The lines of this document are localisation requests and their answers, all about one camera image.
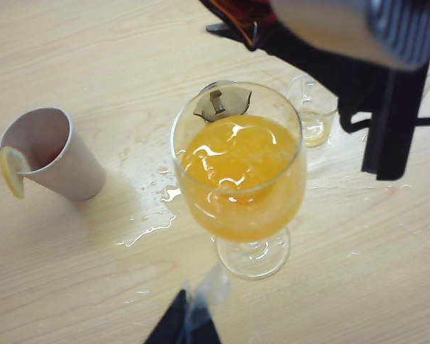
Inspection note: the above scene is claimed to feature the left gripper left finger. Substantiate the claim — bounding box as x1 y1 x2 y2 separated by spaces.
143 289 194 344

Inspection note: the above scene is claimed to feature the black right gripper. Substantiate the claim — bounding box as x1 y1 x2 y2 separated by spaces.
257 20 430 182

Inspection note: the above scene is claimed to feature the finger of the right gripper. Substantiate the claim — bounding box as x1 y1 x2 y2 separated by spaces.
205 20 262 52

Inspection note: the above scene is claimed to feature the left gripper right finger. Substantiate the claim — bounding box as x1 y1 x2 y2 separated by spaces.
186 264 232 344

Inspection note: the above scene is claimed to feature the amber measuring cup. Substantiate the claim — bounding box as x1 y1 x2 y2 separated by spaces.
199 0 279 49

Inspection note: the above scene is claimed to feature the clear measuring cup yellow residue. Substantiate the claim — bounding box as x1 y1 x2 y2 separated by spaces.
285 73 340 148

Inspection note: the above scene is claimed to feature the smoky grey measuring cup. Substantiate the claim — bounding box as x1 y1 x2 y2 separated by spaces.
193 80 254 125

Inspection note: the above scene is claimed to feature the beige paper cup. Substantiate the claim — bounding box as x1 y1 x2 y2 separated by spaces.
0 106 107 202

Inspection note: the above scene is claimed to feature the stemmed wine glass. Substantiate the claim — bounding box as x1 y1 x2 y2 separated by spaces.
170 81 308 281

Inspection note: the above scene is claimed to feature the yellow lemon slice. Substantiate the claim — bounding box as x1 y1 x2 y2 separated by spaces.
0 145 32 200

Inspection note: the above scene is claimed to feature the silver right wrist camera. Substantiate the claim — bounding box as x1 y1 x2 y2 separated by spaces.
270 0 430 71

